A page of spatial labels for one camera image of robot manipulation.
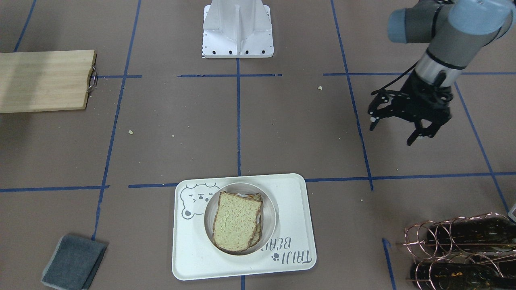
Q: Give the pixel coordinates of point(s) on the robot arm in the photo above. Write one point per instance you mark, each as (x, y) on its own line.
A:
(455, 31)

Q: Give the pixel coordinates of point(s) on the dark green wine bottle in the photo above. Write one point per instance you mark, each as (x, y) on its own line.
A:
(493, 234)
(442, 275)

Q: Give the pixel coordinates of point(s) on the copper wire bottle rack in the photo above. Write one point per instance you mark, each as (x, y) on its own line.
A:
(463, 253)

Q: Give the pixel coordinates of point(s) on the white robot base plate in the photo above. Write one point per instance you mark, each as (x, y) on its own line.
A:
(251, 47)

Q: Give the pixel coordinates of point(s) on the bread slice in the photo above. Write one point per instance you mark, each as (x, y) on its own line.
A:
(258, 232)
(235, 222)

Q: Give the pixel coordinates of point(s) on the grey folded cloth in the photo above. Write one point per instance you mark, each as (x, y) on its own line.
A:
(74, 263)

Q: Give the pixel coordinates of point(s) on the white bear serving tray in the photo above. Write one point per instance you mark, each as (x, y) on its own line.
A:
(291, 247)

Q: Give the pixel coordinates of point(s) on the wooden cutting board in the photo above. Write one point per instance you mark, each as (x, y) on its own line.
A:
(46, 81)

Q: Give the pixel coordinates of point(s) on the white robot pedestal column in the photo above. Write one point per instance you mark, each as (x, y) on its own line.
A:
(237, 19)

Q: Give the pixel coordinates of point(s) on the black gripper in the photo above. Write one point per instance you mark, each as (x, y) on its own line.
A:
(416, 93)

